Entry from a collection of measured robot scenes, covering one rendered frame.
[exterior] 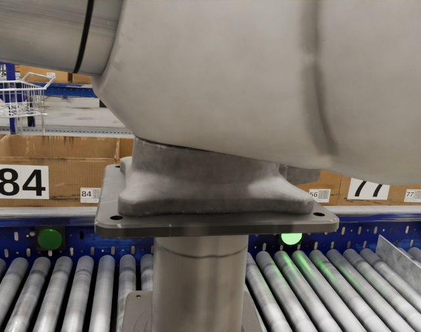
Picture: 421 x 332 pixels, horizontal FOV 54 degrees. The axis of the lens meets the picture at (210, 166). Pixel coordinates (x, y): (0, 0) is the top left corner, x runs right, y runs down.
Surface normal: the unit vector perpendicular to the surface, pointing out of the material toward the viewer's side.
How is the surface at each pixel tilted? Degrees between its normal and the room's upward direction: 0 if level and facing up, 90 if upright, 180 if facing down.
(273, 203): 86
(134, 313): 0
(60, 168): 90
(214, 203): 86
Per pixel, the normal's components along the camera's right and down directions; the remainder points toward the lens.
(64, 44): 0.11, 0.90
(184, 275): -0.29, 0.20
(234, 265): 0.69, 0.20
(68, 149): 0.18, 0.29
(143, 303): 0.07, -0.96
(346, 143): -0.70, 0.69
